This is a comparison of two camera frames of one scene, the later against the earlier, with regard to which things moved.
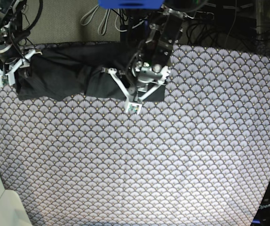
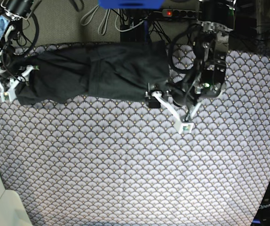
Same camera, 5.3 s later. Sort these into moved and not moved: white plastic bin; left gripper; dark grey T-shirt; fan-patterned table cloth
Moved: left gripper
Not moved: fan-patterned table cloth; white plastic bin; dark grey T-shirt
